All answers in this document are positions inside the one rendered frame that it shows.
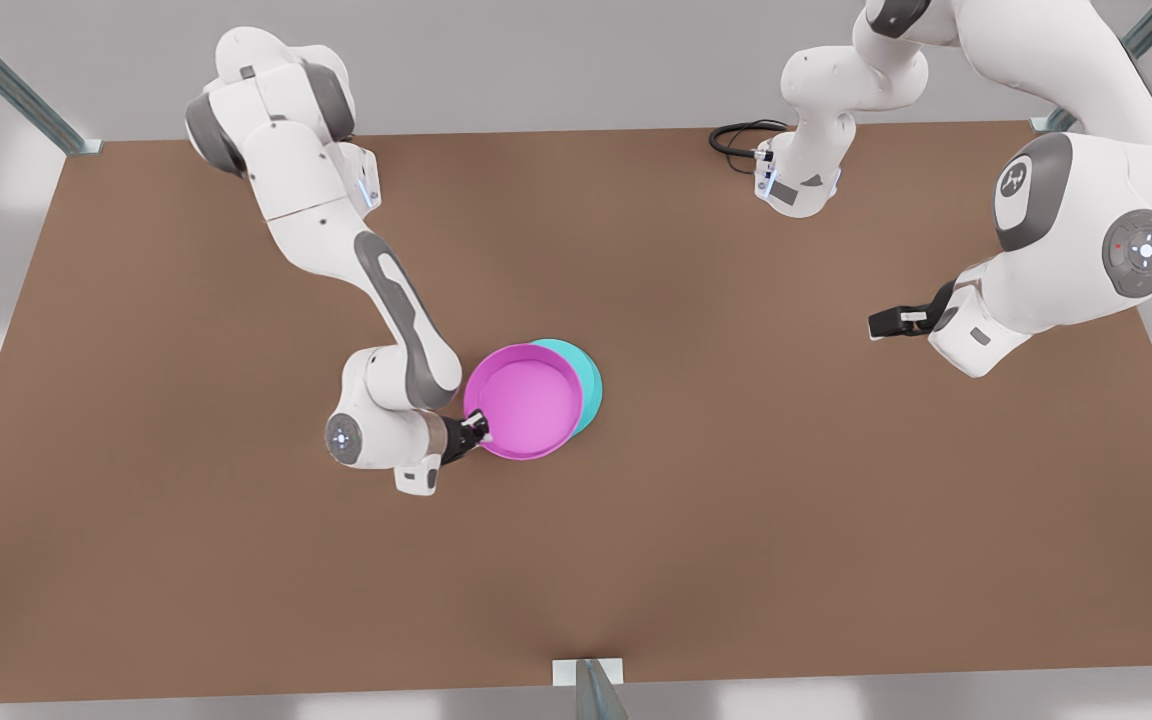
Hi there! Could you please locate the pink plate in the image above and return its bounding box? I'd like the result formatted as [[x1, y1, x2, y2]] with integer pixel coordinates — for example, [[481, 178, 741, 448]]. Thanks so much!
[[463, 344, 584, 461]]

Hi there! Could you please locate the blue plate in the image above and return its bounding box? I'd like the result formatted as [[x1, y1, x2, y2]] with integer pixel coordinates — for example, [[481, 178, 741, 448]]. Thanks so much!
[[530, 339, 603, 438]]

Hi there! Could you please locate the black cable loop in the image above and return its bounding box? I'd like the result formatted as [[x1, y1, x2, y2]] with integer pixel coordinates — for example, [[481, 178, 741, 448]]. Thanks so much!
[[709, 120, 790, 174]]

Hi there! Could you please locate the silver frame post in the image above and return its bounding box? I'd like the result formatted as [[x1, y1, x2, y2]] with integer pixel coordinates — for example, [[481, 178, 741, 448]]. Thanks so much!
[[1030, 0, 1152, 134], [552, 658, 629, 720], [0, 2, 103, 156]]

